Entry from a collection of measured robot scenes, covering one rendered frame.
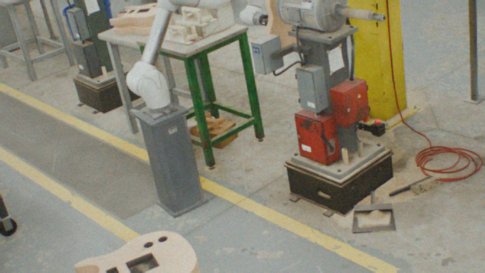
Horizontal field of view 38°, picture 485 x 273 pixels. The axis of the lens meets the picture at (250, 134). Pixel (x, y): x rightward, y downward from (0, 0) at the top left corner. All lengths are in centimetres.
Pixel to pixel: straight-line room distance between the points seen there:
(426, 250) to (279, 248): 85
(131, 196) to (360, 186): 166
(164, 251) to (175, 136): 209
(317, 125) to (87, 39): 302
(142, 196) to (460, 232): 221
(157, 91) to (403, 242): 175
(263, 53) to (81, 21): 271
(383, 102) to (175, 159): 172
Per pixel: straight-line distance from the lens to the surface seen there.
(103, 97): 663
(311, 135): 441
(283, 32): 463
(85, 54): 661
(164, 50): 508
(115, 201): 519
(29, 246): 501
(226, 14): 523
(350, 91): 427
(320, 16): 412
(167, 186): 473
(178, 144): 463
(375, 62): 537
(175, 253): 256
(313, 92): 427
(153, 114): 457
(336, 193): 446
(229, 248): 440
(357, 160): 451
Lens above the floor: 252
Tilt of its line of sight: 26 degrees down
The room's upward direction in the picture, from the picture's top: 10 degrees counter-clockwise
